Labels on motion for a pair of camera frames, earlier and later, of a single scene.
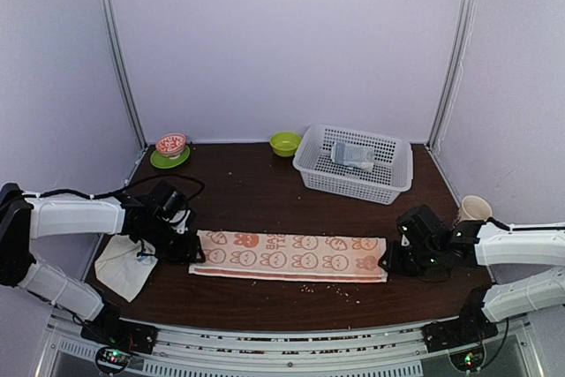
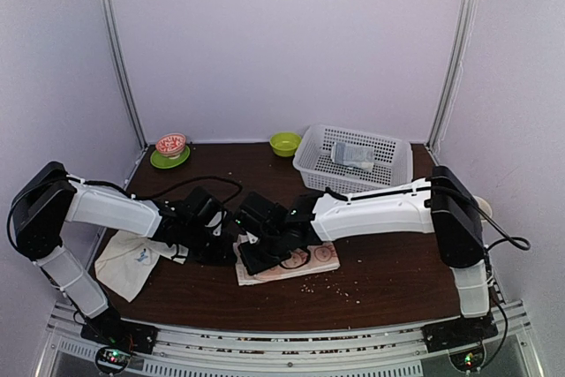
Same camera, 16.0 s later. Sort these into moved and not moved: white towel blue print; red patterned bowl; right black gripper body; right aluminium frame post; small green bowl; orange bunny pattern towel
Moved: orange bunny pattern towel; right black gripper body
Not moved: white towel blue print; small green bowl; right aluminium frame post; red patterned bowl
